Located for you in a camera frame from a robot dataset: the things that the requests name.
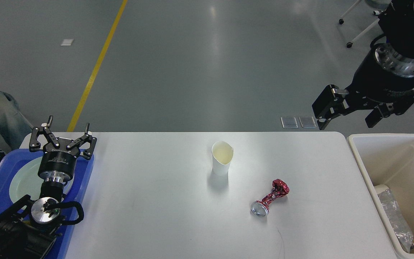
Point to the aluminium foil tray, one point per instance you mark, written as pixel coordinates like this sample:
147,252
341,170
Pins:
400,226

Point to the white cup in bin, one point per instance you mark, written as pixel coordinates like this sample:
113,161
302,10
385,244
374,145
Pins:
380,188

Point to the crushed red can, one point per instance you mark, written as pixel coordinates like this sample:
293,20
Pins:
279,190

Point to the mint green plate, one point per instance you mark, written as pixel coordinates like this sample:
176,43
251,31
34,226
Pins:
26,181

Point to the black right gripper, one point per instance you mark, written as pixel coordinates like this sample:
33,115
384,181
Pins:
384,76

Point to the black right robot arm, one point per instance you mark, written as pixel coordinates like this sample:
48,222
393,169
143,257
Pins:
397,25

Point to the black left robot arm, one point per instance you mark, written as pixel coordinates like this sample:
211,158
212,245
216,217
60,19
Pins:
29,228

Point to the white paper cup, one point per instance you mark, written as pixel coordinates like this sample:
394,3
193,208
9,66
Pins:
222,155

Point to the blue plastic tray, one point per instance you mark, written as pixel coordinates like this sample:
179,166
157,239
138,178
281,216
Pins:
15,160

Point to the white office chair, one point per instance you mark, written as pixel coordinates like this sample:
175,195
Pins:
361,17

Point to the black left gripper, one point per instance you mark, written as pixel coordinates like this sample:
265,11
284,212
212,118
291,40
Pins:
56,163

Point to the white plastic bin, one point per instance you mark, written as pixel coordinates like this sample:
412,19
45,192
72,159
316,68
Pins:
388,159

